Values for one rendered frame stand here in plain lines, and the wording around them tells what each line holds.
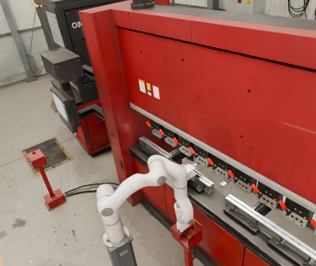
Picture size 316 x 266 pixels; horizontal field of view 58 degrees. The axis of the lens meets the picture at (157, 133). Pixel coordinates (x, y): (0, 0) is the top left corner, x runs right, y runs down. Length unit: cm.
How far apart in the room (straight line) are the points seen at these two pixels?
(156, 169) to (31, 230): 248
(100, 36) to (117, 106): 70
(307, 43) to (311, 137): 47
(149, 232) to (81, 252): 77
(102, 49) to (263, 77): 153
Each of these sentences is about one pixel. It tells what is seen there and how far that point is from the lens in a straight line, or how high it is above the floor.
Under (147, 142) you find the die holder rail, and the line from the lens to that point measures 304.
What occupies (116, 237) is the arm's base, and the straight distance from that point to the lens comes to 210.
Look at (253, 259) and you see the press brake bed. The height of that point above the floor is 70.
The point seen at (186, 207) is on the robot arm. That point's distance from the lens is 200.
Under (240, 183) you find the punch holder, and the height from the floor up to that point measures 123.
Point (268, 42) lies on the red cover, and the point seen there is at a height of 224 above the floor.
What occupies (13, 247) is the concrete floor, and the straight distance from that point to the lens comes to 388.
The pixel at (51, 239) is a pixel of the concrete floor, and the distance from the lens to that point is 372.
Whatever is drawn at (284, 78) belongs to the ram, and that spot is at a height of 208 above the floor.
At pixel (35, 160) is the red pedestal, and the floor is 79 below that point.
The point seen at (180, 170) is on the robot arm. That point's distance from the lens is 183.
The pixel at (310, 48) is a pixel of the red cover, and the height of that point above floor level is 225.
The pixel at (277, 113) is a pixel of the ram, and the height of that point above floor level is 187.
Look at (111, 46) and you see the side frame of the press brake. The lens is 271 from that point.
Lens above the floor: 268
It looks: 33 degrees down
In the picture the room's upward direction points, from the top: 7 degrees counter-clockwise
